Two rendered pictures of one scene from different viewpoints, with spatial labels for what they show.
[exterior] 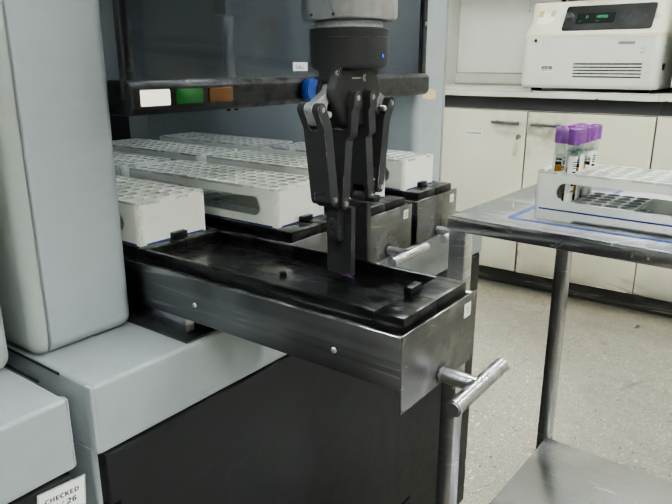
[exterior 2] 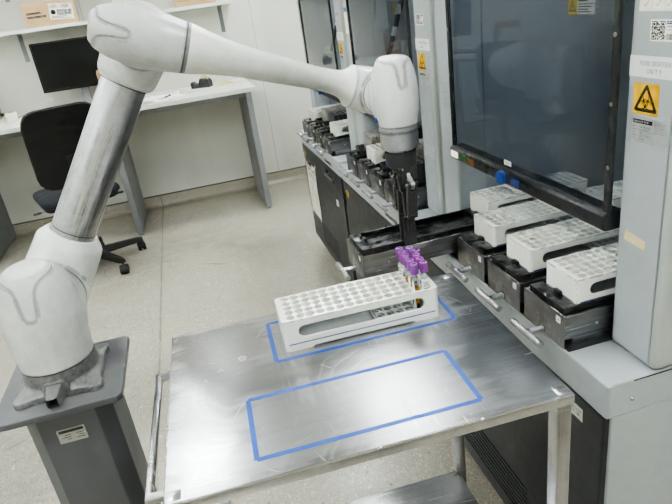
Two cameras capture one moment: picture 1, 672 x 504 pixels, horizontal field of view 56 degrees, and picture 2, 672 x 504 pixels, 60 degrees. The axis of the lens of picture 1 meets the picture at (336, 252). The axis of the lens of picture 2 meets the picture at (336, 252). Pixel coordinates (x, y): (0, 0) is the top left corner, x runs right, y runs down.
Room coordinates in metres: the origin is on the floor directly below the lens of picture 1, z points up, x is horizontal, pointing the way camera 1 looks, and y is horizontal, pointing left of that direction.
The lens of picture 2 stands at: (1.38, -1.15, 1.40)
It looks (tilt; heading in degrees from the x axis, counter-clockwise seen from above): 24 degrees down; 131
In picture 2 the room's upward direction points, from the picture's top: 8 degrees counter-clockwise
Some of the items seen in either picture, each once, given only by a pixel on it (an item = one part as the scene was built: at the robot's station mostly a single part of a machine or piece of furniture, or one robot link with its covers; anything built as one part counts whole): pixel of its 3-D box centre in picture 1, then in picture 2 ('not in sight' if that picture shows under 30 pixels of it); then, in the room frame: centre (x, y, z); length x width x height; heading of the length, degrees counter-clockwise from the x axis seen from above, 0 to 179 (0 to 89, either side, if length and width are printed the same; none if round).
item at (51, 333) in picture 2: not in sight; (41, 310); (0.16, -0.73, 0.87); 0.18 x 0.16 x 0.22; 145
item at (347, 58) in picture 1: (349, 77); (402, 167); (0.63, -0.01, 1.00); 0.08 x 0.07 x 0.09; 143
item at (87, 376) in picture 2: not in sight; (60, 371); (0.18, -0.74, 0.73); 0.22 x 0.18 x 0.06; 143
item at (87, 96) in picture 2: not in sight; (80, 72); (-2.73, 1.08, 1.13); 0.54 x 0.18 x 0.46; 47
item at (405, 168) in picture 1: (347, 167); (626, 267); (1.14, -0.02, 0.83); 0.30 x 0.10 x 0.06; 53
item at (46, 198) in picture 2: not in sight; (78, 188); (-2.10, 0.50, 0.52); 0.64 x 0.60 x 1.05; 163
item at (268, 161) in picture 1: (292, 179); (577, 240); (1.02, 0.07, 0.83); 0.30 x 0.10 x 0.06; 53
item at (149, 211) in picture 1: (100, 206); (528, 196); (0.81, 0.31, 0.83); 0.30 x 0.10 x 0.06; 53
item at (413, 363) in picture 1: (196, 271); (468, 229); (0.71, 0.16, 0.78); 0.73 x 0.14 x 0.09; 53
